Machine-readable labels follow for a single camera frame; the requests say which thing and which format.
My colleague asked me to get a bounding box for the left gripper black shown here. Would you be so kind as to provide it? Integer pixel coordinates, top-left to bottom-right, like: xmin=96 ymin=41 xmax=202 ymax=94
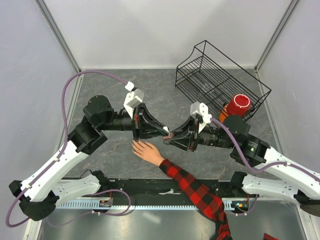
xmin=99 ymin=102 xmax=170 ymax=142

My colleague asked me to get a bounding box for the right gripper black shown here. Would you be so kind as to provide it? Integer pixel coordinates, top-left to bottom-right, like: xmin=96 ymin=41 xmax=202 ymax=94
xmin=163 ymin=113 xmax=235 ymax=151

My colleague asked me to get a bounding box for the glitter red nail polish bottle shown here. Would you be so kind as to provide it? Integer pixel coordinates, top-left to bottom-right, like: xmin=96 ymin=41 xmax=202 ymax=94
xmin=162 ymin=133 xmax=174 ymax=144

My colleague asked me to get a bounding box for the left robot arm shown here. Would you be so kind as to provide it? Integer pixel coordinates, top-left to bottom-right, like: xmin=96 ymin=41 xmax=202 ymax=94
xmin=9 ymin=95 xmax=169 ymax=221

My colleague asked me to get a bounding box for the red plaid sleeve forearm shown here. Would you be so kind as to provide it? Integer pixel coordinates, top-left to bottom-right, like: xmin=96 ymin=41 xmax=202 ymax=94
xmin=159 ymin=159 xmax=232 ymax=240

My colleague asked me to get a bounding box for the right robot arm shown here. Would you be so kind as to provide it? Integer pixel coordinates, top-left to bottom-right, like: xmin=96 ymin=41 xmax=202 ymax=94
xmin=163 ymin=115 xmax=320 ymax=217

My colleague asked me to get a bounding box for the orange cup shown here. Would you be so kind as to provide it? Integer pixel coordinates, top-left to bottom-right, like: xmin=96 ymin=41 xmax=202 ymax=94
xmin=219 ymin=103 xmax=232 ymax=123

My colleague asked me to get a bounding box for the red mug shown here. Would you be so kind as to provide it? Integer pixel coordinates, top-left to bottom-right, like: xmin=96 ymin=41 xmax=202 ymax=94
xmin=226 ymin=93 xmax=251 ymax=117

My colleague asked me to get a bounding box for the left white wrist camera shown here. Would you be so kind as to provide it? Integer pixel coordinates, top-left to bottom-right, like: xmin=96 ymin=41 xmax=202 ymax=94
xmin=123 ymin=88 xmax=144 ymax=119

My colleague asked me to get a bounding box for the black wire rack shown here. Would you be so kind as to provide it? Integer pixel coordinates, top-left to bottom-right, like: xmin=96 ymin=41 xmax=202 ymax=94
xmin=175 ymin=40 xmax=272 ymax=121

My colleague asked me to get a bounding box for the white slotted cable duct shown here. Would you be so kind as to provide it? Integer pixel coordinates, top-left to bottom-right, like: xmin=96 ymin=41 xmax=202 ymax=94
xmin=57 ymin=198 xmax=248 ymax=210

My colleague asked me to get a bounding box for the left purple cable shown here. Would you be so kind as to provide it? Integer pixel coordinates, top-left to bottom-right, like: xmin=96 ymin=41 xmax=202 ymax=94
xmin=5 ymin=70 xmax=128 ymax=228

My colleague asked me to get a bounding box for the purple cable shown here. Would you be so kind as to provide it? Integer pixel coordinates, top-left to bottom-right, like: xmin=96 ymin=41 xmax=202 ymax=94
xmin=211 ymin=117 xmax=320 ymax=183
xmin=5 ymin=70 xmax=128 ymax=228

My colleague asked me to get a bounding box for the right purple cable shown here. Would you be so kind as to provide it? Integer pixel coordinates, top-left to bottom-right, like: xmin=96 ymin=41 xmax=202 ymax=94
xmin=211 ymin=117 xmax=320 ymax=183

